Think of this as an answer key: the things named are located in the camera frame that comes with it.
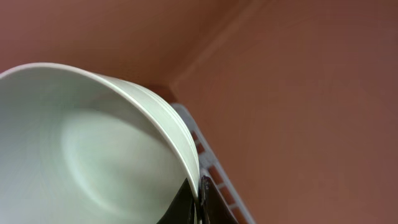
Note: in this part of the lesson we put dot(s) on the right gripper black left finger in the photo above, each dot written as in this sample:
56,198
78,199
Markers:
182,208

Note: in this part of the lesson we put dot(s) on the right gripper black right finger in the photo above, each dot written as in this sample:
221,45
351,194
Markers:
213,210

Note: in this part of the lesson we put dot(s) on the green bowl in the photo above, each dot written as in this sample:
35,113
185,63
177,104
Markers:
79,147

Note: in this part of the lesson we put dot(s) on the grey dishwasher rack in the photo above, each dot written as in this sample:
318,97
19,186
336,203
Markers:
212,168

